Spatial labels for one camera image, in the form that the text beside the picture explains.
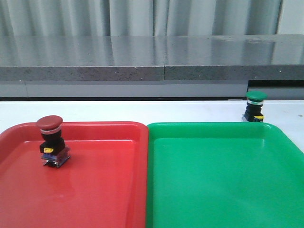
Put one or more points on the red mushroom push button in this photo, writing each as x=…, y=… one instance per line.
x=54, y=150

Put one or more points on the grey granite counter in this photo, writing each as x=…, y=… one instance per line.
x=174, y=67

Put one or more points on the green plastic tray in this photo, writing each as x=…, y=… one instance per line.
x=223, y=175

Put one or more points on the red plastic tray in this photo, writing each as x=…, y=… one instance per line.
x=102, y=185

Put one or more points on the green mushroom push button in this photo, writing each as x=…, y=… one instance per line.
x=255, y=100

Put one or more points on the grey pleated curtain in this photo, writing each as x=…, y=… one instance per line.
x=138, y=17

